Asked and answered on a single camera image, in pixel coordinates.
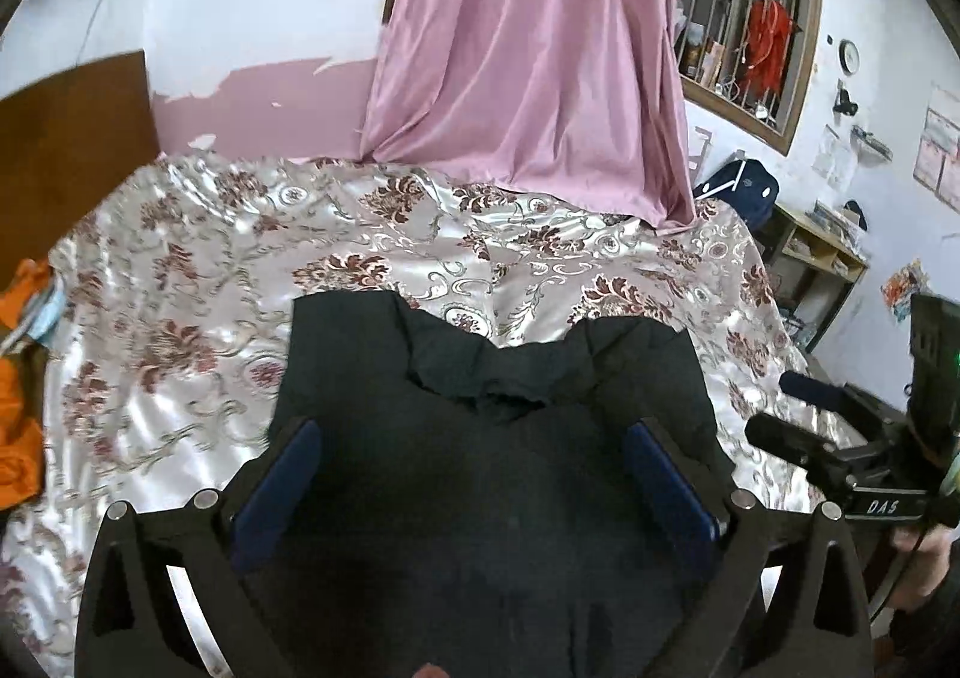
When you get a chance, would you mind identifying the wooden shelf unit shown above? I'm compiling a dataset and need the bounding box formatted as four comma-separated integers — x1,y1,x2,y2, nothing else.
754,202,871,353

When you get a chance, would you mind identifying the pink curtain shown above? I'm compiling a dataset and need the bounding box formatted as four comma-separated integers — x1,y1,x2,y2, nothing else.
360,0,818,229

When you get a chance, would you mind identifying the person's right forearm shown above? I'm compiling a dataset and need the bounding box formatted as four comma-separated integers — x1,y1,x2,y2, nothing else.
889,584,960,678

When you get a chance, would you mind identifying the black jacket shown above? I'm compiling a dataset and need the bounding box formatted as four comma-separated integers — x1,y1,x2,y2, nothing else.
247,292,725,678

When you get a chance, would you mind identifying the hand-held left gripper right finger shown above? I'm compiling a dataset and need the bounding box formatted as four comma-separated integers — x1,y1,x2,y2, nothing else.
626,415,875,678

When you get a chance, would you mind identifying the white wall paper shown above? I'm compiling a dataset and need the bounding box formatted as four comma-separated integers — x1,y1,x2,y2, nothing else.
820,123,857,178

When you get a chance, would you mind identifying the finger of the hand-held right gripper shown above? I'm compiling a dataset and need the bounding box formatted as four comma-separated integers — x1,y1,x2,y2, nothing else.
745,412,845,480
778,370,867,420

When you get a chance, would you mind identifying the red hanging garment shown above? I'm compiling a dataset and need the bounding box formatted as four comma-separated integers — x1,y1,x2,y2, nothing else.
742,0,796,94

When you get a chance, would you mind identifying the floral satin bedspread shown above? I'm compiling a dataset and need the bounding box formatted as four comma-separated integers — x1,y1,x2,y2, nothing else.
0,153,863,678

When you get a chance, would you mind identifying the wooden headboard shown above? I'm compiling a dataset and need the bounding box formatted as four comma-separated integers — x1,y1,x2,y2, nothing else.
0,52,162,266

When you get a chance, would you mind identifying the light blue cloth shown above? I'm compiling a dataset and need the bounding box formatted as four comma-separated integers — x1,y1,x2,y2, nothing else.
19,280,70,349

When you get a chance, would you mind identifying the orange garment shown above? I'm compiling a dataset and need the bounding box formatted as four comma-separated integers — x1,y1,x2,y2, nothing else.
0,258,50,510

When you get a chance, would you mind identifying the barred wooden window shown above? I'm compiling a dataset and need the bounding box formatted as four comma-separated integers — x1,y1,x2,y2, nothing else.
671,0,826,158

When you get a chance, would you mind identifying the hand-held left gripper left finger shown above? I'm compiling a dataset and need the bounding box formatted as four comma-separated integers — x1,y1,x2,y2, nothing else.
75,415,327,678

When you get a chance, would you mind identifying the navy backpack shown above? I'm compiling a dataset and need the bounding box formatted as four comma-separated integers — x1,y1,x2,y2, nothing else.
694,160,779,229

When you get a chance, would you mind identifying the person's right hand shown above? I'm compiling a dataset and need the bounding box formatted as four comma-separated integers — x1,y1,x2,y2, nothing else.
892,524,960,611

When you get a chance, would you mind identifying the pink wall calendar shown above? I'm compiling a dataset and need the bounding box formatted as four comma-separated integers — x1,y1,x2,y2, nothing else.
913,85,960,193

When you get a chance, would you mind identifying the small wall shelf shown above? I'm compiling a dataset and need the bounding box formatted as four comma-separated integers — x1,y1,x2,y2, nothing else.
855,127,895,163

